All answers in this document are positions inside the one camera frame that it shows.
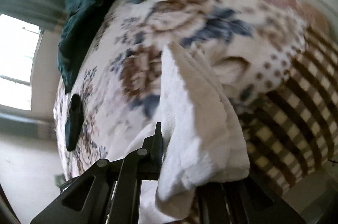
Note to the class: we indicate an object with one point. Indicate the black remote control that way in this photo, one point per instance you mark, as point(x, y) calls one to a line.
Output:
point(73, 122)

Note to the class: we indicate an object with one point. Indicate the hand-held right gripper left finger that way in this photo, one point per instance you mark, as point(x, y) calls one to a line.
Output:
point(156, 146)

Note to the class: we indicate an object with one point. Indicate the dark teal cloth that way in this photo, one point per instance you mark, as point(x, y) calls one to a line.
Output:
point(79, 15)

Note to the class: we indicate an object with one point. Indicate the window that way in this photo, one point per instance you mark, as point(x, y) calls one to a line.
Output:
point(18, 62)

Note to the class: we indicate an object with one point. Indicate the floral printed blanket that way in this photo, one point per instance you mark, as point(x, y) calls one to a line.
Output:
point(158, 49)

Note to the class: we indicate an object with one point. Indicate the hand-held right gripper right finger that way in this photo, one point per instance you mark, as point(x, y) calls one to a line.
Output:
point(245, 200)

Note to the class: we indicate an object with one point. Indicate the brown checkered blanket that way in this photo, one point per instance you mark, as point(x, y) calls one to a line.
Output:
point(293, 121)

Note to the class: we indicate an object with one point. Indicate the white towel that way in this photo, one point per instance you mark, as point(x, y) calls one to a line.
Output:
point(200, 139)

